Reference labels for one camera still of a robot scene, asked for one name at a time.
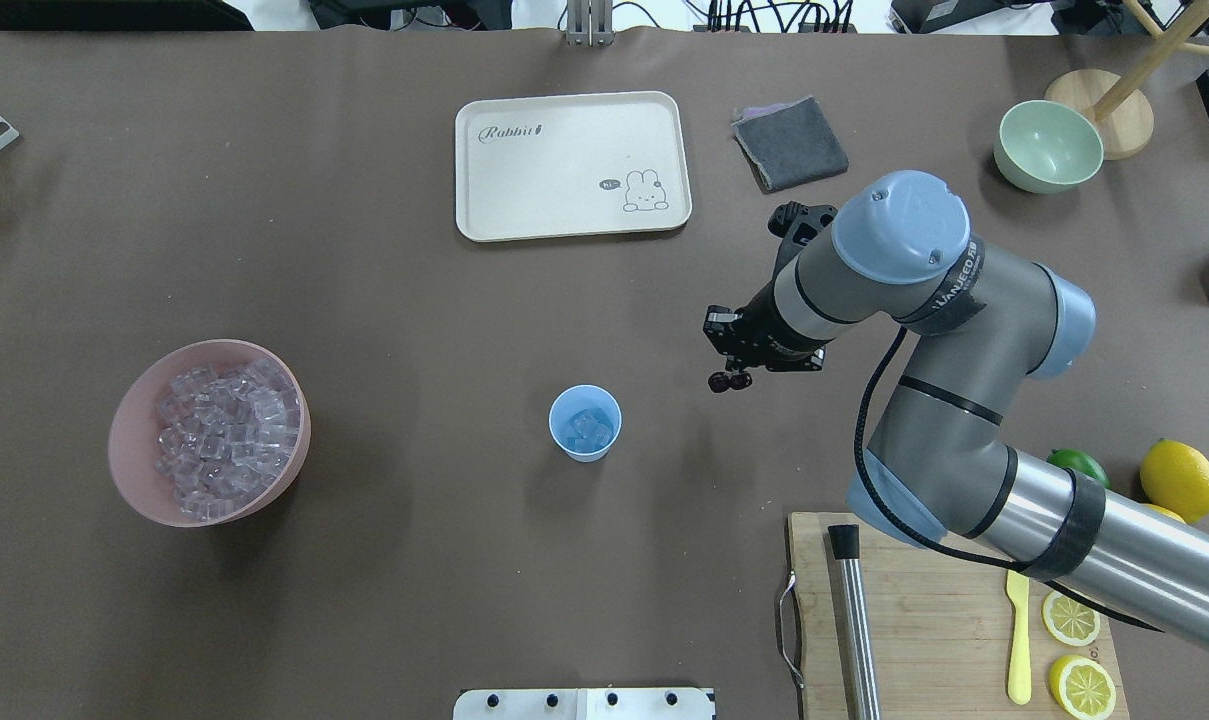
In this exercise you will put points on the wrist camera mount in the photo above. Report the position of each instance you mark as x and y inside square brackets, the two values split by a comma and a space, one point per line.
[796, 225]

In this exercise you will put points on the aluminium frame post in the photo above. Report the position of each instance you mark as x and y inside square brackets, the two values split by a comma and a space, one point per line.
[589, 23]

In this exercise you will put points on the mint green bowl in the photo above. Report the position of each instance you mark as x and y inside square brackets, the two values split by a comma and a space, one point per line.
[1047, 147]

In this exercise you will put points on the whole yellow lemon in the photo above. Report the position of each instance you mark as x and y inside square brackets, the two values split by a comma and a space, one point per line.
[1175, 476]
[1168, 513]

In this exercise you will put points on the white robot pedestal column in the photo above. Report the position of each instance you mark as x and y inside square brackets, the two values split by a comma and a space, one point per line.
[587, 703]

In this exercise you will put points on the steel muddler black tip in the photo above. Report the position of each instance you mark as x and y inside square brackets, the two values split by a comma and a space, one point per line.
[861, 676]

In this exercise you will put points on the green lime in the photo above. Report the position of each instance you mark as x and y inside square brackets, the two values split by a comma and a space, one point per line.
[1080, 462]

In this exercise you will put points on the pink bowl of ice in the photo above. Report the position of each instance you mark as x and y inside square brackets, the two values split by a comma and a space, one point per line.
[210, 433]

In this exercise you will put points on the dark cherries pair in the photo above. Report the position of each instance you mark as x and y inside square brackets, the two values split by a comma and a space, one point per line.
[720, 382]

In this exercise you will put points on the wooden cup tree stand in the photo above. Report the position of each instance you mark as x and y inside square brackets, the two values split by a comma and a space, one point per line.
[1115, 105]

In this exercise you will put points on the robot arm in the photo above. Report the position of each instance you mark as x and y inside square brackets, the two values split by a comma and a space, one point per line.
[986, 320]

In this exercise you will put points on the light blue plastic cup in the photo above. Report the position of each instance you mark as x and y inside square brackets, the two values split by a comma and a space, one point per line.
[568, 403]

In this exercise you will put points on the wooden cutting board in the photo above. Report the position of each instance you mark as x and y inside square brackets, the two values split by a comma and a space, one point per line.
[941, 630]

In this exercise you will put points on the beige rabbit tray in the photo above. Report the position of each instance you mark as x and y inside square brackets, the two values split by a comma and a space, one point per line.
[570, 165]

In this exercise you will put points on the lemon half slice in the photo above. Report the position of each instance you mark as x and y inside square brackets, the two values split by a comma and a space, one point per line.
[1070, 622]
[1082, 687]

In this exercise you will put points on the grey folded cloth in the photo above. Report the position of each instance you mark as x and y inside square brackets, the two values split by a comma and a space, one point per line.
[789, 143]

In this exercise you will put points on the yellow plastic knife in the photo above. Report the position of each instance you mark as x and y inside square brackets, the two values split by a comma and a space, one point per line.
[1019, 669]

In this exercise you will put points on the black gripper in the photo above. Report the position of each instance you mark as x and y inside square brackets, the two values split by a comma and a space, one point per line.
[770, 330]

